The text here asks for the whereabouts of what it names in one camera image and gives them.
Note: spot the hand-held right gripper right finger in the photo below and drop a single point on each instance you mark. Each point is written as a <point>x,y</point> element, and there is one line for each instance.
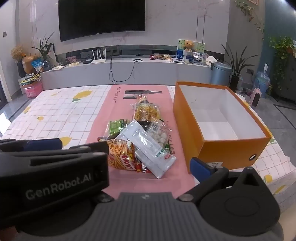
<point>201,168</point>

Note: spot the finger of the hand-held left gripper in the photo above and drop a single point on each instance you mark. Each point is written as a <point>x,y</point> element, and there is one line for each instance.
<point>44,144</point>
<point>92,147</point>

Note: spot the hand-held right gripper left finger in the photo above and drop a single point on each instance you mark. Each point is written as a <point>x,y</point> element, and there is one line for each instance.
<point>105,198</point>

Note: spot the orange cardboard box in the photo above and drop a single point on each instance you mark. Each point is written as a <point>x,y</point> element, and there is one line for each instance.
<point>222,153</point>

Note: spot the black and green snack packet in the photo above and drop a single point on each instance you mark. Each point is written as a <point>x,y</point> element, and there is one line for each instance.
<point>116,129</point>

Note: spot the red stick snack packet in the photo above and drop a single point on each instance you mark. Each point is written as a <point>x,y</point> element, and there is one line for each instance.
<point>122,155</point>

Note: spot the clear packet of white balls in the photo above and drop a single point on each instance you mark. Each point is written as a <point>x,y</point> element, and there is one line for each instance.
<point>160,138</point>

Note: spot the white foil snack packet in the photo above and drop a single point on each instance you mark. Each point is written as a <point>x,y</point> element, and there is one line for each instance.
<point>148,150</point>

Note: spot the clear bag of yellow snacks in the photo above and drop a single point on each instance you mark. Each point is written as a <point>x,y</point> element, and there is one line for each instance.
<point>146,112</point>

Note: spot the small clear pastry packet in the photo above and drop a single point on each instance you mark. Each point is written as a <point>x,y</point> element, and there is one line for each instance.
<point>143,99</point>

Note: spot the pile of snacks on console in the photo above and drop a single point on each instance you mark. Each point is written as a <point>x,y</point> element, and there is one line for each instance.
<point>161,56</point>

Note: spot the pink placemat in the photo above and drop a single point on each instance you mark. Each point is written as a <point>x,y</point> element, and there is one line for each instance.
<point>111,115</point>

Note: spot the pink box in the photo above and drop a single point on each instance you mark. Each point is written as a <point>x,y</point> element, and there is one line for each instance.
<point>33,90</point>

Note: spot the pile of colourful packets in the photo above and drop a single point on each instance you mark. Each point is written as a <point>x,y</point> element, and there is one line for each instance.
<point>30,78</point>

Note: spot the blue printed bag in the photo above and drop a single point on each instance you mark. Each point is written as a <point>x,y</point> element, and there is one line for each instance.
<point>37,65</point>

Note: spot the orange bag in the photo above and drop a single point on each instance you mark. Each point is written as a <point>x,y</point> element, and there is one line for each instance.
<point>29,63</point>

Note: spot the small black box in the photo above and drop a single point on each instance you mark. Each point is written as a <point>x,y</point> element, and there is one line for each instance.
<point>87,61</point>

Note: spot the white router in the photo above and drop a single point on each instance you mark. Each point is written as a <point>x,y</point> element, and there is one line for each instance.
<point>99,60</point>

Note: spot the pink heater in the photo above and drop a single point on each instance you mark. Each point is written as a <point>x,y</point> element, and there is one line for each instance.
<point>256,97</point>

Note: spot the dried flower vase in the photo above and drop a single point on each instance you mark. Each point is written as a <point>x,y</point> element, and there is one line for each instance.
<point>19,55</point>

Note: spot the potted grass plant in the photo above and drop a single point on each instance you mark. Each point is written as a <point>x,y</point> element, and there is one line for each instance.
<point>45,51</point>

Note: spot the grey television console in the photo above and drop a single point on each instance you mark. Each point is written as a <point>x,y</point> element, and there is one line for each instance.
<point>150,74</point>

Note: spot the grey pedal bin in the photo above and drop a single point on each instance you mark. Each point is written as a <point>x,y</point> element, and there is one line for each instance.
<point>220,74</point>

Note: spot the tall potted plant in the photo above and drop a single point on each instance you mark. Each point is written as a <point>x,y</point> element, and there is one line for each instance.
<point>235,69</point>

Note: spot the blue water bottle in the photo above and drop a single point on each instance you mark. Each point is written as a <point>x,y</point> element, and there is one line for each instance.
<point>262,81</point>

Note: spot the white round sign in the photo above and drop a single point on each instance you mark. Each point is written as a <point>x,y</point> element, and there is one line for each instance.
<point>211,61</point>

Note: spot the white flat scale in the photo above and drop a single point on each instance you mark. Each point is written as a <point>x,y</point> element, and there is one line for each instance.
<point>178,60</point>

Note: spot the white and blue mug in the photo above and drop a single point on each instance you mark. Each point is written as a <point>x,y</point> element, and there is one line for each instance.
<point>189,58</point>

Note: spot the blue box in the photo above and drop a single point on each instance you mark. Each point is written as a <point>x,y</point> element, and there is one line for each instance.
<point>180,54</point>

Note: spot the dark grey cabinet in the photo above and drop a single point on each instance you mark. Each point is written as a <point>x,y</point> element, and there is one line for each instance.
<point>289,83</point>

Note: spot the brown teddy bear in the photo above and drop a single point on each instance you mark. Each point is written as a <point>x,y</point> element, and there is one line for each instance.
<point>189,45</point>

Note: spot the black television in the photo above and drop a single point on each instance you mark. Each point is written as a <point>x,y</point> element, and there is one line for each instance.
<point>101,18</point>

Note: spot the dark cabinet with plants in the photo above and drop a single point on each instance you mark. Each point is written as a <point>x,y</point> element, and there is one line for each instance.
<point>282,53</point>

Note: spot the hanging vine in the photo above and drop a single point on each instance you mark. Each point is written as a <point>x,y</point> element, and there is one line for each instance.
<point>249,14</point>

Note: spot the framed wall picture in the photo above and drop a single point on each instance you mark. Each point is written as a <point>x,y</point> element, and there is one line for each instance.
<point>254,1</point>

